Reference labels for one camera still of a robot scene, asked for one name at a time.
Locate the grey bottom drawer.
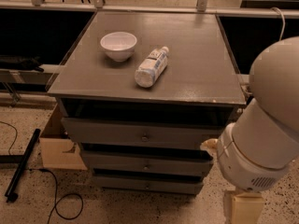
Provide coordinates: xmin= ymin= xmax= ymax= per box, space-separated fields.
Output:
xmin=93 ymin=175 xmax=204 ymax=195

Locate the grey drawer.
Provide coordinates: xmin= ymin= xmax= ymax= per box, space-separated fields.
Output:
xmin=93 ymin=175 xmax=204 ymax=195
xmin=62 ymin=118 xmax=221 ymax=150
xmin=81 ymin=151 xmax=213 ymax=176

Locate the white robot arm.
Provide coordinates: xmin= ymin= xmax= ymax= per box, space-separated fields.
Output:
xmin=202 ymin=36 xmax=299 ymax=224

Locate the grey middle drawer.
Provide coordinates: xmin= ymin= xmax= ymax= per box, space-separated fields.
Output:
xmin=81 ymin=151 xmax=213 ymax=176

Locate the grey drawer cabinet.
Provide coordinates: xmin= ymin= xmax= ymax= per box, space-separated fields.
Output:
xmin=49 ymin=11 xmax=246 ymax=183

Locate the grey top drawer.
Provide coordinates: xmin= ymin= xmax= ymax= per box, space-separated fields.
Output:
xmin=62 ymin=118 xmax=221 ymax=150

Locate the white plastic bottle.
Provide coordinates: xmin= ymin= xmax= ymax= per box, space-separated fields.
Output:
xmin=135 ymin=47 xmax=169 ymax=88

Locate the cardboard box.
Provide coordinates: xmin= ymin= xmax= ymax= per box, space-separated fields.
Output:
xmin=39 ymin=105 xmax=87 ymax=170

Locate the white ceramic bowl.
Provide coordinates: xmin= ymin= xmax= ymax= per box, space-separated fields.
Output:
xmin=100 ymin=32 xmax=137 ymax=62

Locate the black metal bar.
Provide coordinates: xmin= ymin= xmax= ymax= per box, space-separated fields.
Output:
xmin=5 ymin=129 xmax=40 ymax=203

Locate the black floor cable left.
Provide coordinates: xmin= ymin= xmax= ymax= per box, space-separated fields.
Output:
xmin=29 ymin=167 xmax=84 ymax=224

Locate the white cable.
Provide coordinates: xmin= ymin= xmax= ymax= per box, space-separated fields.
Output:
xmin=270 ymin=7 xmax=286 ymax=42

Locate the metal frame rail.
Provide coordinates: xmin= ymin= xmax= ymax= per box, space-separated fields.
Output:
xmin=0 ymin=64 xmax=64 ymax=85

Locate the black cloth on rail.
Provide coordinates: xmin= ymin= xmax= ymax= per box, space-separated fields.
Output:
xmin=0 ymin=55 xmax=44 ymax=72

